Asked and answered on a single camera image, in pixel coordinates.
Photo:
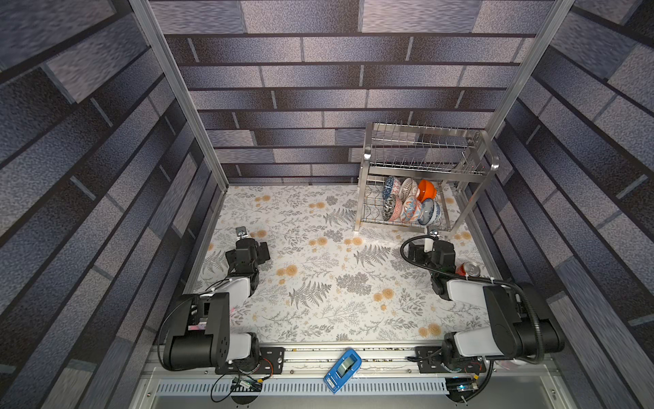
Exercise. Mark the blue handheld meter device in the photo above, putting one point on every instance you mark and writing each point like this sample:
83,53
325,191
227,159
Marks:
343,370

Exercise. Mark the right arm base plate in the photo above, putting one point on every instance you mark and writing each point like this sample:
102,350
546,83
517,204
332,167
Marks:
431,360

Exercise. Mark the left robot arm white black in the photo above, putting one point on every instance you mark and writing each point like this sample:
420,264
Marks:
197,333

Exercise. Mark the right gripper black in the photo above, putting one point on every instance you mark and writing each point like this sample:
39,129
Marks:
442,245

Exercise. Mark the red soda can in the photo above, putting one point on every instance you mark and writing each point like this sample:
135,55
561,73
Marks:
471,269

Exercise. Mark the black white floral bowl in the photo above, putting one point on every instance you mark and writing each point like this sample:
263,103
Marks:
392,208

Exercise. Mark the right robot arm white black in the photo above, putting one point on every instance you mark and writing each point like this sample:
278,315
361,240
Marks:
521,325

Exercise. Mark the red blue floral bowl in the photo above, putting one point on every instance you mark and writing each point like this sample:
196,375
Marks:
411,210

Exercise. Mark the orange bowl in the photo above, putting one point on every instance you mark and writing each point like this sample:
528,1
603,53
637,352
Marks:
426,190

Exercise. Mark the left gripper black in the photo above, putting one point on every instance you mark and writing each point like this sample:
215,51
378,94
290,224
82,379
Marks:
262,252

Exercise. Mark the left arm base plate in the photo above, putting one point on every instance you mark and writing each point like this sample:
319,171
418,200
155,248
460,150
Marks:
269,362

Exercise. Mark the steel two-tier dish rack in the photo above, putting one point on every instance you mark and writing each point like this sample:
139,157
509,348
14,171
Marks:
460,163

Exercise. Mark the blue dotted pattern bowl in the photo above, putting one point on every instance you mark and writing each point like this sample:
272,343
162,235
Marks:
391,187

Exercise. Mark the pink alarm clock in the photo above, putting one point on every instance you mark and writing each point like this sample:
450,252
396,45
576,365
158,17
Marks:
209,318

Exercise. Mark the aluminium rail frame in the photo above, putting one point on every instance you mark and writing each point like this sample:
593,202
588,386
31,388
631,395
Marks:
355,375

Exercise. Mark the white lattice pattern bowl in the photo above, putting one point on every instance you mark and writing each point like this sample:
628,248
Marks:
408,189

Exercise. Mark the floral table mat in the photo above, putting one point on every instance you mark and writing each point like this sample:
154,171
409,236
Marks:
327,281

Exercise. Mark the blue floral rim bowl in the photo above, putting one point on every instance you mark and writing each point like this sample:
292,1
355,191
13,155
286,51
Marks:
431,212

